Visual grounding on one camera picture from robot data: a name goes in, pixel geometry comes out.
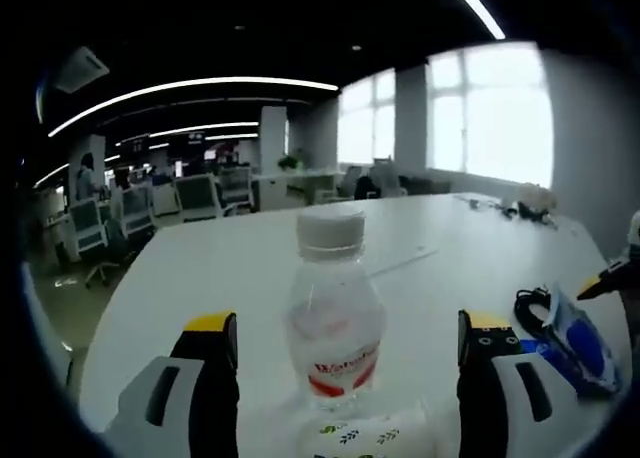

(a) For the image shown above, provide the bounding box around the green potted plant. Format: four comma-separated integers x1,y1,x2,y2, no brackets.
276,149,307,173

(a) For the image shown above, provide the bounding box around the ceiling air conditioner vent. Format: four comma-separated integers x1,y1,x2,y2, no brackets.
51,46,111,95

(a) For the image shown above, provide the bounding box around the white flower arrangement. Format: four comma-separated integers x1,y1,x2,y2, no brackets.
516,183,558,222

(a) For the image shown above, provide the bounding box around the white table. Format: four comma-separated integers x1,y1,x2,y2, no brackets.
79,192,632,458

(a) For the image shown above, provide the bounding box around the long ceiling light strip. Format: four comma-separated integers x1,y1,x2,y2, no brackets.
47,76,341,139

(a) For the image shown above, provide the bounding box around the black office chair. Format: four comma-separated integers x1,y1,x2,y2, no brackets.
353,175,382,201

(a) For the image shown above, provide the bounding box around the black cable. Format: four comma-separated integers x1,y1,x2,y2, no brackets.
514,286,557,340

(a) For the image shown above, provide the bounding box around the row of white office chairs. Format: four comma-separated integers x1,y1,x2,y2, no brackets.
67,165,254,289

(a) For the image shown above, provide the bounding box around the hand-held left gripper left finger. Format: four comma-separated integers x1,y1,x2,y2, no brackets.
103,311,242,458

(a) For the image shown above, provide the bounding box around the clear plastic water bottle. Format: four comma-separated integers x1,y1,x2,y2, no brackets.
286,208,387,415

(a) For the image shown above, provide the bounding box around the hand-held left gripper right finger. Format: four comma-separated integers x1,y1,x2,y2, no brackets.
455,308,581,458

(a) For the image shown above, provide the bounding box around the clear package with blue pad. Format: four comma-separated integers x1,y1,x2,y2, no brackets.
519,281,625,397

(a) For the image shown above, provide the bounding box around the white paper cup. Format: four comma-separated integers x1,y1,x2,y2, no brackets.
296,401,432,458

